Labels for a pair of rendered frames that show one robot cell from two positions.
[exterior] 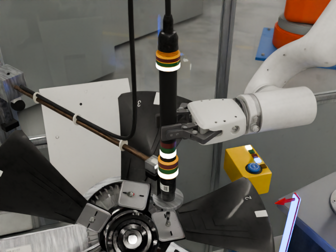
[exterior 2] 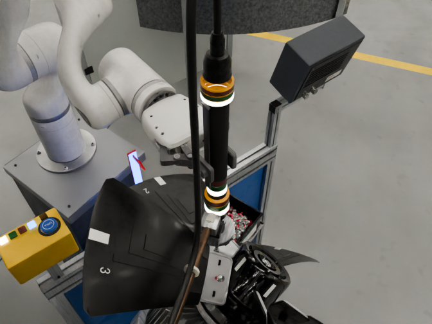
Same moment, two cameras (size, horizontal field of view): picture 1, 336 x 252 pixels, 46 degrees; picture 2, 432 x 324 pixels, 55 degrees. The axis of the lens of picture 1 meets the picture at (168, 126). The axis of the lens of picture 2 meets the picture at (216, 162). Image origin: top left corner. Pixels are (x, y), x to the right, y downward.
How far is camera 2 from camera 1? 0.90 m
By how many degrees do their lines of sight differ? 77
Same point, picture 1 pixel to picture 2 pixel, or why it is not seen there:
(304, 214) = (87, 191)
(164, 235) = (232, 249)
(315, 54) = (108, 9)
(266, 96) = (145, 74)
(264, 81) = (95, 87)
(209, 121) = not seen: hidden behind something
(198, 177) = not seen: outside the picture
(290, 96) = (135, 60)
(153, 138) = (159, 242)
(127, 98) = (94, 295)
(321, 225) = (99, 177)
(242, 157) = (26, 243)
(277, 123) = not seen: hidden behind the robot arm
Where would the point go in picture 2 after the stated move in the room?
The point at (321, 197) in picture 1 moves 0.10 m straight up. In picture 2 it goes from (56, 180) to (46, 159)
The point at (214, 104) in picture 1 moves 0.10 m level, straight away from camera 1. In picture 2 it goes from (168, 119) to (105, 130)
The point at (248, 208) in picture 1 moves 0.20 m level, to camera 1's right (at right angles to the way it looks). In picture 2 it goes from (159, 189) to (137, 133)
